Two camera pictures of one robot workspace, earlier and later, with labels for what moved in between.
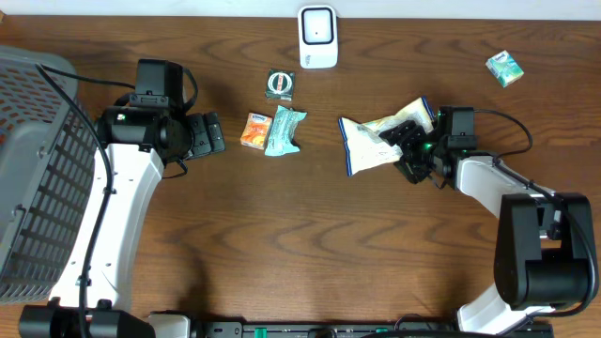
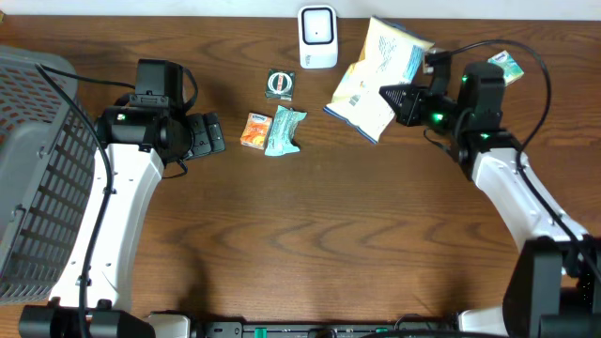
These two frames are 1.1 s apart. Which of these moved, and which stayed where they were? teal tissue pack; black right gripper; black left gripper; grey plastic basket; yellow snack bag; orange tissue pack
Moved: black right gripper; yellow snack bag
Stayed: black left gripper; grey plastic basket; teal tissue pack; orange tissue pack
